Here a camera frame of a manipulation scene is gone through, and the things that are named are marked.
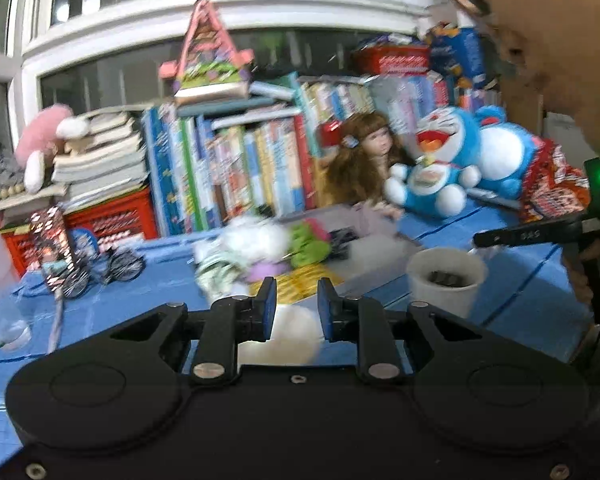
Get stack of flat books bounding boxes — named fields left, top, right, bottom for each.
left=51, top=111, right=149, bottom=207

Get brown-haired doll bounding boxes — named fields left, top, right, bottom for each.
left=324, top=112, right=417, bottom=222

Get red mesh basket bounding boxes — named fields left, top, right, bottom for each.
left=354, top=44, right=432, bottom=77

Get white fluffy plush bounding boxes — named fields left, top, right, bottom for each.
left=219, top=216, right=292, bottom=264

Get green striped pink cloth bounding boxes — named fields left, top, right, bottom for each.
left=194, top=244, right=252, bottom=297

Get red plastic crate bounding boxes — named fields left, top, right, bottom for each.
left=0, top=187, right=154, bottom=277

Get grey lanyard strap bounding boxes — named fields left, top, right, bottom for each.
left=46, top=289, right=67, bottom=352

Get pink bunny plush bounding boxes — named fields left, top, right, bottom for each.
left=14, top=103, right=92, bottom=194

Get white rod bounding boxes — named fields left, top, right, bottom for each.
left=466, top=186, right=522, bottom=212

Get row of large picture books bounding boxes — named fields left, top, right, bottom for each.
left=141, top=104, right=317, bottom=237

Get green scrunchie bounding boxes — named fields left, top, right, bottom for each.
left=286, top=222, right=332, bottom=267

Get large blue white plush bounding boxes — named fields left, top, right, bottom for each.
left=471, top=104, right=539, bottom=202

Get white cardboard box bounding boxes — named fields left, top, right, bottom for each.
left=200, top=204, right=424, bottom=309

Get round blue badge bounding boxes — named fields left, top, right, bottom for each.
left=69, top=227, right=99, bottom=257

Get miniature black bicycle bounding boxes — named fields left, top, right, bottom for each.
left=49, top=247, right=147, bottom=299

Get pink toy house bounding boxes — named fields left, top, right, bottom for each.
left=158, top=0, right=256, bottom=107

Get grey plush toy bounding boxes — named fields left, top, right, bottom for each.
left=0, top=139, right=27, bottom=197

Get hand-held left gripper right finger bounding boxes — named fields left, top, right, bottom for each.
left=317, top=278, right=487, bottom=384

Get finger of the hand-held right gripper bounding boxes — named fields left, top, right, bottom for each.
left=472, top=217, right=589, bottom=249

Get gold sequined bow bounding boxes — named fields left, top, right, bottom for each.
left=279, top=264, right=347, bottom=307

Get blue printed carton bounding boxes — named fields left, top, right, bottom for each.
left=426, top=24, right=487, bottom=89

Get plain white paper cup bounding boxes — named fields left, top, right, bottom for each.
left=406, top=247, right=489, bottom=319

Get person's right hand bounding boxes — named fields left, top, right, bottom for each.
left=561, top=236, right=600, bottom=307

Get blue cat plush with bell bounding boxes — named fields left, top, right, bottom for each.
left=384, top=107, right=483, bottom=219

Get red patterned knit blanket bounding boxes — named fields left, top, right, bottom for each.
left=516, top=137, right=594, bottom=224

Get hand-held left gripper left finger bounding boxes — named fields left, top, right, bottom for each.
left=107, top=276, right=279, bottom=387

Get white window frame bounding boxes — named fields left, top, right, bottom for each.
left=5, top=0, right=443, bottom=128

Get smartphone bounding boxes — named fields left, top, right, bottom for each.
left=29, top=207, right=77, bottom=292

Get wooden bead string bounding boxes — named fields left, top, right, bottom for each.
left=0, top=182, right=29, bottom=204

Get flat books under toy house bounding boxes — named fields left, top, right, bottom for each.
left=176, top=72, right=302, bottom=120

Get row of thin paperback books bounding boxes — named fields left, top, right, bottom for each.
left=296, top=72, right=502, bottom=137

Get black block in cup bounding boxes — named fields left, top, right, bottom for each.
left=427, top=269, right=469, bottom=289

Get paper cup with drawn animals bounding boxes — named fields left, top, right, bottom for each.
left=236, top=304, right=324, bottom=367

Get purple plush toy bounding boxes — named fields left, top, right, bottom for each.
left=244, top=259, right=282, bottom=284

